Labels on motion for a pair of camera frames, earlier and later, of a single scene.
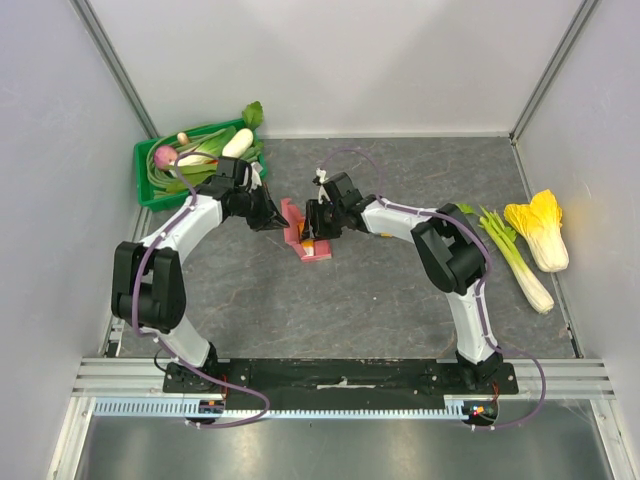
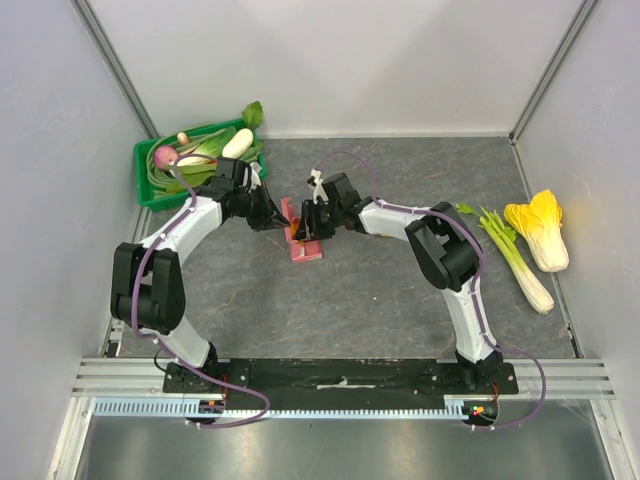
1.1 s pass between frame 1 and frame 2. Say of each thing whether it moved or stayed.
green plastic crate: stayed
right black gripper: stayed
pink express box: moved
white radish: stayed
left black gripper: stayed
